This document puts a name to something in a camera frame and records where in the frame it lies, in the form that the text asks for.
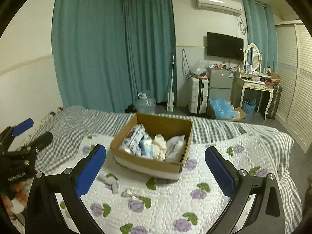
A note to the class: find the white suitcase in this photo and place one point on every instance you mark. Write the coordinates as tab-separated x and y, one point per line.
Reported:
198	94

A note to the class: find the silver mini fridge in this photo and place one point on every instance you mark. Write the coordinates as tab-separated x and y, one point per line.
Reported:
220	83

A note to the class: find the blue tissue pack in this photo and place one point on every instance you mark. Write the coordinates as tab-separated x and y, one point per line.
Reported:
145	146

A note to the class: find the white plastic connector piece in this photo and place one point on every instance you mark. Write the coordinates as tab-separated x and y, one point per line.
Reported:
112	184

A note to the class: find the white dressing table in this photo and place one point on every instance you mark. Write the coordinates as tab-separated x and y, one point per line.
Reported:
254	89

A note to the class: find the person's left hand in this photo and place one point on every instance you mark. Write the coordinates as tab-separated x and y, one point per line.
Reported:
20	195

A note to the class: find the blue waste basket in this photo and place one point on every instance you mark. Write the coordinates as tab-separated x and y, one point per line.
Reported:
248	107

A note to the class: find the narrow teal curtain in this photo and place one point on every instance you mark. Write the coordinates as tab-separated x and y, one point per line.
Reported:
261	31

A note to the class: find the blue plastic bag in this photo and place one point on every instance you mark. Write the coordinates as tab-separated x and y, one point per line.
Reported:
224	110

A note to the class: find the white floor mop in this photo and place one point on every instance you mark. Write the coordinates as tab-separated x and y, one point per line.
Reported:
170	102

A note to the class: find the large teal curtain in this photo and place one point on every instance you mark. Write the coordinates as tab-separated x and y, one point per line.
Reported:
106	52

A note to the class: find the white floral quilt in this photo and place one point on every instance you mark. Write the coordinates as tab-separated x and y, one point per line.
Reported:
145	204

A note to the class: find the clear water jug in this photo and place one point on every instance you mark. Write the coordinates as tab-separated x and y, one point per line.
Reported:
144	104

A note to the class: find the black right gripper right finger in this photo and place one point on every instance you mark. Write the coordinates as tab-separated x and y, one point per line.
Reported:
266	214

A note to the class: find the white louvred wardrobe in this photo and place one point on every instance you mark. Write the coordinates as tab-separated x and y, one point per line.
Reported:
294	70

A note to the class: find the floral tissue paper pack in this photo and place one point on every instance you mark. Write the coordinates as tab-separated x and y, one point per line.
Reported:
131	143

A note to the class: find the white oval vanity mirror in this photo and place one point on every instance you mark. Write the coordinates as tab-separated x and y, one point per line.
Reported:
252	59

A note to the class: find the black wall television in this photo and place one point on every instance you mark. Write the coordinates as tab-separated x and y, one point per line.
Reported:
225	46

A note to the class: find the white air conditioner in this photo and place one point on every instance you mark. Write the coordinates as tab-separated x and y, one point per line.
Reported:
224	6

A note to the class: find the cream cloth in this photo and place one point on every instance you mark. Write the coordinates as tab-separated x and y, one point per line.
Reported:
159	148

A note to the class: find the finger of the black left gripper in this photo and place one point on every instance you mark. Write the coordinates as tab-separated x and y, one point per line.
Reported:
21	128
39	143

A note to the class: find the grey cloth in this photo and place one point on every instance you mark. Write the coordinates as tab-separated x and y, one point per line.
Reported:
175	149

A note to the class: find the brown cardboard box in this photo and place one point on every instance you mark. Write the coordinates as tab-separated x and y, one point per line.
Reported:
168	128

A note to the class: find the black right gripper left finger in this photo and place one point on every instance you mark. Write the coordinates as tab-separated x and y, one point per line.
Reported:
43	211

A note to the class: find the grey striped bed sheet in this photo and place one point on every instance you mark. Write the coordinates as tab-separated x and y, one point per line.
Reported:
75	130

